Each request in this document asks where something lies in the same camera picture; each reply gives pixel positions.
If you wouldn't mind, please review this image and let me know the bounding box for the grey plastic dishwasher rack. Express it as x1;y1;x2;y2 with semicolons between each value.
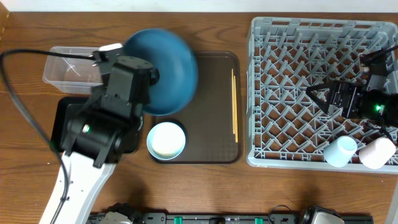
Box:
246;17;397;171

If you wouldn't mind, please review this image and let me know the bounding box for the wooden chopstick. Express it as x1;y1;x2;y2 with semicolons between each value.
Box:
232;75;239;143
231;68;236;134

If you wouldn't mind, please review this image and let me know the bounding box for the dark blue plate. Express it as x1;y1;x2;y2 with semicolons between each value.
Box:
124;28;198;116

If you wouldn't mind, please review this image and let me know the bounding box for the clear plastic bin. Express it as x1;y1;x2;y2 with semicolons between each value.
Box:
42;56;102;95

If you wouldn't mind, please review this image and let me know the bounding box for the light blue bowl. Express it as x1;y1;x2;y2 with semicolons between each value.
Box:
146;122;187;161

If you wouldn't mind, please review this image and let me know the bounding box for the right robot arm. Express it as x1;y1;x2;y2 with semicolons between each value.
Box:
306;81;397;141

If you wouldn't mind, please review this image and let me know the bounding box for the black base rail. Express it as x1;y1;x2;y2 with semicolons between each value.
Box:
86;203;374;224

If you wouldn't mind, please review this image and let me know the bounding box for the light blue cup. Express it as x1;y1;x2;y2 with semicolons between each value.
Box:
323;136;358;167

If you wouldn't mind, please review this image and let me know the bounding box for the brown serving tray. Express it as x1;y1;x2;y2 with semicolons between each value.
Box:
152;52;243;164

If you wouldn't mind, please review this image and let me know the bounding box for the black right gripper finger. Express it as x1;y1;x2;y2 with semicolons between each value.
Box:
306;82;333;92
306;90;330;114

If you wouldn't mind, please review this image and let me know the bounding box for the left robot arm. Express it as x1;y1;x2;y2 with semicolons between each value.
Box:
40;56;159;223

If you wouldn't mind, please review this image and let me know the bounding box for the wooden chopstick left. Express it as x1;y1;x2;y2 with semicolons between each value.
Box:
231;68;236;134

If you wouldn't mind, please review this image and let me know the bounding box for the pink cup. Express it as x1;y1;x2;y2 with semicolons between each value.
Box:
359;137;396;169

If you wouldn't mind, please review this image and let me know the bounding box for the wooden chopstick right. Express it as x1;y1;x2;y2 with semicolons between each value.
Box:
232;75;239;143

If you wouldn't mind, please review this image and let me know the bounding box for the black tray bin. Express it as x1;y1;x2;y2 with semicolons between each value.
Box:
50;96;144;154

